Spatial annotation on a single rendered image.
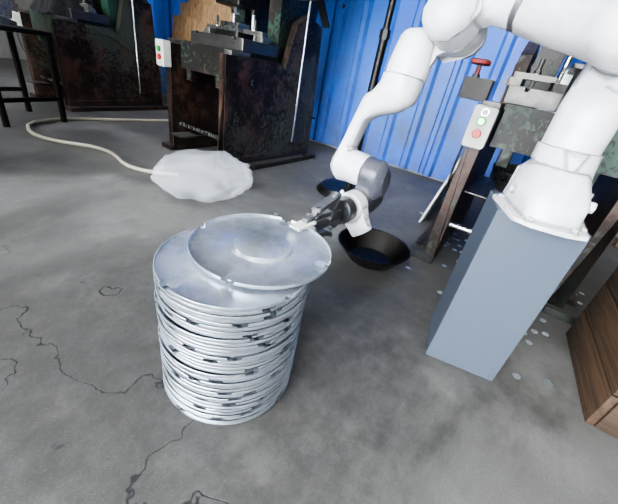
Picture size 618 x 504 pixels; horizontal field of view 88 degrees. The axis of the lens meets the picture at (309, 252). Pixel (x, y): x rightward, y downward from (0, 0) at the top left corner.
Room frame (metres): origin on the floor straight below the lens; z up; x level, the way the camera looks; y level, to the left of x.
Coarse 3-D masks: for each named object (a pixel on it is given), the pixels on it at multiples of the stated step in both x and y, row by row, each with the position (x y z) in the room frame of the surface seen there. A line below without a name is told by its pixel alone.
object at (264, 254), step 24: (240, 216) 0.69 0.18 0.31; (264, 216) 0.71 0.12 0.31; (192, 240) 0.54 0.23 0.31; (216, 240) 0.56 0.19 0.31; (240, 240) 0.57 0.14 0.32; (264, 240) 0.59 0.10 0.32; (288, 240) 0.62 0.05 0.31; (312, 240) 0.64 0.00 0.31; (216, 264) 0.48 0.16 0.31; (240, 264) 0.49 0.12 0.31; (264, 264) 0.51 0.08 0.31; (288, 264) 0.52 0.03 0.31; (312, 264) 0.54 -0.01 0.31; (264, 288) 0.43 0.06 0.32
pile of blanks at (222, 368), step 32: (160, 288) 0.42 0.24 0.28; (160, 320) 0.43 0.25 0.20; (192, 320) 0.38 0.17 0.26; (224, 320) 0.37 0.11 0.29; (256, 320) 0.39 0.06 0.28; (288, 320) 0.44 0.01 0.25; (192, 352) 0.37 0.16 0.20; (224, 352) 0.37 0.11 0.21; (256, 352) 0.40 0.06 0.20; (288, 352) 0.47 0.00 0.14; (192, 384) 0.37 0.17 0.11; (224, 384) 0.37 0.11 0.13; (256, 384) 0.40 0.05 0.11; (192, 416) 0.37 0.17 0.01; (224, 416) 0.37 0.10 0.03; (256, 416) 0.40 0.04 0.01
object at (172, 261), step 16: (176, 240) 0.55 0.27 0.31; (160, 256) 0.48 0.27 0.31; (176, 256) 0.49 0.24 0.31; (160, 272) 0.44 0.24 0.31; (176, 272) 0.44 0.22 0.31; (192, 272) 0.45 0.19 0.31; (176, 288) 0.40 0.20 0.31; (192, 288) 0.41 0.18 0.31; (208, 288) 0.42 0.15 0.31; (224, 288) 0.43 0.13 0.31; (240, 288) 0.43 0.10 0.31; (288, 288) 0.46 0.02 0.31; (192, 304) 0.37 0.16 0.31; (208, 304) 0.38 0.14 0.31; (224, 304) 0.39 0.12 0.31; (240, 304) 0.39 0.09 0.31; (256, 304) 0.40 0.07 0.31; (272, 304) 0.40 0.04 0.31
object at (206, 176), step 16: (160, 160) 1.44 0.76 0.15; (176, 160) 1.46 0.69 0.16; (192, 160) 1.45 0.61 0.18; (208, 160) 1.47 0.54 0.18; (224, 160) 1.56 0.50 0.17; (160, 176) 1.37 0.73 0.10; (176, 176) 1.35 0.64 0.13; (192, 176) 1.36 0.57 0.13; (208, 176) 1.39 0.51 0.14; (224, 176) 1.43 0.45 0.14; (240, 176) 1.49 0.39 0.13; (176, 192) 1.31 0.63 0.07; (192, 192) 1.34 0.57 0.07; (208, 192) 1.35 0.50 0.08; (224, 192) 1.38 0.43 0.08; (240, 192) 1.47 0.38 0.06
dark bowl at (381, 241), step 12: (372, 228) 1.32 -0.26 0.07; (348, 240) 1.23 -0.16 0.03; (360, 240) 1.27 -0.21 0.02; (372, 240) 1.29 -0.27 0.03; (384, 240) 1.28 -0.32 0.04; (396, 240) 1.26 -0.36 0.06; (348, 252) 1.08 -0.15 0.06; (360, 252) 1.20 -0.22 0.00; (372, 252) 1.23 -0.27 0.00; (384, 252) 1.24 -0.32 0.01; (396, 252) 1.21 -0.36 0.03; (408, 252) 1.17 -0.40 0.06; (360, 264) 1.08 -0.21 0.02; (372, 264) 1.04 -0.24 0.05; (384, 264) 1.03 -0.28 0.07; (396, 264) 1.04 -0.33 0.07
